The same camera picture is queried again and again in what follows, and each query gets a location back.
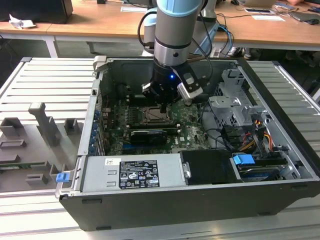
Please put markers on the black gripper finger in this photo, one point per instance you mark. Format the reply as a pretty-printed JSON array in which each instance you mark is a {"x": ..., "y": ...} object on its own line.
[{"x": 163, "y": 108}]

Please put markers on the silver CPU green rim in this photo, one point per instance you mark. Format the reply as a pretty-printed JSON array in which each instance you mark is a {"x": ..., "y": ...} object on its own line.
[{"x": 155, "y": 115}]

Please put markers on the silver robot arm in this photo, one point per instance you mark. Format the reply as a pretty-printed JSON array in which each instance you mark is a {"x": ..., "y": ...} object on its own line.
[{"x": 175, "y": 30}]

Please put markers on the black RAM slot white clips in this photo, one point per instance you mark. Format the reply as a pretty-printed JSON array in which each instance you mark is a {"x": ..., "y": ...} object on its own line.
[
  {"x": 136, "y": 97},
  {"x": 172, "y": 128},
  {"x": 155, "y": 123}
]

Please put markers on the CPU socket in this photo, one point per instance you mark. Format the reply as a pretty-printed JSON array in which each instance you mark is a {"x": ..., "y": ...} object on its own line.
[{"x": 141, "y": 122}]

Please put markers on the blue expansion slot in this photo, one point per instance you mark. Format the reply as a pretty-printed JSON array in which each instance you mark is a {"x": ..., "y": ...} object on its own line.
[{"x": 127, "y": 147}]

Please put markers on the black graphics card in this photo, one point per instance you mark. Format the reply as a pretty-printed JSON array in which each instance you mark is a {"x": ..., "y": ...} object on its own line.
[{"x": 147, "y": 137}]

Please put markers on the green motherboard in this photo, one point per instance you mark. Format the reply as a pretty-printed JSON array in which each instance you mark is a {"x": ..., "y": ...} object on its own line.
[{"x": 192, "y": 125}]

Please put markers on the silver perforated disk bay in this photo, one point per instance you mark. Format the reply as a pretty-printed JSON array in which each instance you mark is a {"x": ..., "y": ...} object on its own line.
[{"x": 225, "y": 105}]

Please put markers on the grey plastic case latch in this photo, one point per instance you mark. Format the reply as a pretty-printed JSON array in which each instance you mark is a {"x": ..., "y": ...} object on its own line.
[{"x": 100, "y": 62}]

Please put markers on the black plastic air shroud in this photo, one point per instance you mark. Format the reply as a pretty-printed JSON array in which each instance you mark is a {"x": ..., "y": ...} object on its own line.
[{"x": 207, "y": 167}]

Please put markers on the person's shoe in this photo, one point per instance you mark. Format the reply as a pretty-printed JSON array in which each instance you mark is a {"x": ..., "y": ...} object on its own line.
[
  {"x": 248, "y": 53},
  {"x": 233, "y": 52}
]

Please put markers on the white paper sheet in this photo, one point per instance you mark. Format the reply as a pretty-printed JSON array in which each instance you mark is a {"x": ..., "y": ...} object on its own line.
[
  {"x": 132, "y": 9},
  {"x": 267, "y": 18}
]

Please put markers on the silver power supply unit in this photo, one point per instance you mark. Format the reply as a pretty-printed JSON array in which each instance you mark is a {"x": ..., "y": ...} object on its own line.
[{"x": 100, "y": 175}]

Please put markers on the blue disk carrier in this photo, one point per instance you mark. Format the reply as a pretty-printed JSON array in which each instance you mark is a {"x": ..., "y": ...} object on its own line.
[{"x": 243, "y": 160}]

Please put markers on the black open PC case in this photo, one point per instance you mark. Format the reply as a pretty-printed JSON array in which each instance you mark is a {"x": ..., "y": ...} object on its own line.
[{"x": 175, "y": 207}]

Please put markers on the small black box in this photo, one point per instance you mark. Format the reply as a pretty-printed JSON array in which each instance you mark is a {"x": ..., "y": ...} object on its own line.
[{"x": 101, "y": 1}]

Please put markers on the silver hard disk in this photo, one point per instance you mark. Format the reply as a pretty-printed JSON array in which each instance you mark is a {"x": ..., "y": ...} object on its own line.
[{"x": 257, "y": 172}]

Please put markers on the flat tablet device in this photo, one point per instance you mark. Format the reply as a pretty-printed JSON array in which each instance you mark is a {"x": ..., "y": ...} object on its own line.
[{"x": 257, "y": 10}]

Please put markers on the grey parts rack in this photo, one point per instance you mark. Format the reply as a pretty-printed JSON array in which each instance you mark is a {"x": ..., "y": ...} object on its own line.
[{"x": 45, "y": 120}]

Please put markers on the blue plastic case latch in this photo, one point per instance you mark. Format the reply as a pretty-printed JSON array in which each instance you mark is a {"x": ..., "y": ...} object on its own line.
[{"x": 62, "y": 178}]

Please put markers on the grey laptop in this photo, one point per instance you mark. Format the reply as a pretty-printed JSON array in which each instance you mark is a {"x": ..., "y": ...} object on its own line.
[{"x": 257, "y": 2}]

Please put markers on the black box-shaped device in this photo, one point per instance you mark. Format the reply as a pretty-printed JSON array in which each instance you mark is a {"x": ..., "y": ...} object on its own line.
[{"x": 37, "y": 10}]

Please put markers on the green RAM stick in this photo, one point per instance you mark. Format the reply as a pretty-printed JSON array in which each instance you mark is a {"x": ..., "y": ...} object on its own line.
[{"x": 22, "y": 165}]

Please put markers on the dark flat notebook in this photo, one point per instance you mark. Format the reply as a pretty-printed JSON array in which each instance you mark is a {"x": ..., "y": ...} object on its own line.
[{"x": 303, "y": 16}]

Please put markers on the crumpled white paper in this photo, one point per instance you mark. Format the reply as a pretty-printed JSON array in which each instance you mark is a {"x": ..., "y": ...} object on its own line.
[{"x": 20, "y": 23}]

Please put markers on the black computer mouse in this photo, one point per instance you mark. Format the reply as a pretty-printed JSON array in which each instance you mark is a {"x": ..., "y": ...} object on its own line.
[{"x": 313, "y": 21}]

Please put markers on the small grey wrist camera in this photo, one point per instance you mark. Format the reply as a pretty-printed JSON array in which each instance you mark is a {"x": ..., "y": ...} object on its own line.
[{"x": 147, "y": 89}]

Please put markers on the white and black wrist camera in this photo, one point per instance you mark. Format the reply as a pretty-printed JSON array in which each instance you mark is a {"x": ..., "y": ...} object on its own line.
[{"x": 190, "y": 87}]

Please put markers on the wooden desk white frame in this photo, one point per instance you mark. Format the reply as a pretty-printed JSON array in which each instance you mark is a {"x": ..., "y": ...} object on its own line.
[
  {"x": 100, "y": 22},
  {"x": 270, "y": 32},
  {"x": 22, "y": 33}
]

